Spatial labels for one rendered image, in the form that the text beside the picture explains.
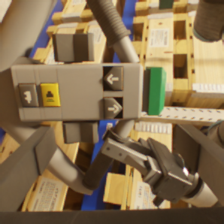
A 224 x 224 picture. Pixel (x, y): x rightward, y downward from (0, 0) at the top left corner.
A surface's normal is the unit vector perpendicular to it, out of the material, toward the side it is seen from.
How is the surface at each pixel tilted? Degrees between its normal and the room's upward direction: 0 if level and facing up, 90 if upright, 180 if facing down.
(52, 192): 90
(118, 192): 90
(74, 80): 74
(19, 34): 68
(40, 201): 90
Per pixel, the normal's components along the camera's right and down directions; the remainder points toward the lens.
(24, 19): 0.11, 0.37
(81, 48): -0.28, 0.29
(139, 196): -0.20, -0.43
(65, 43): 0.30, 0.28
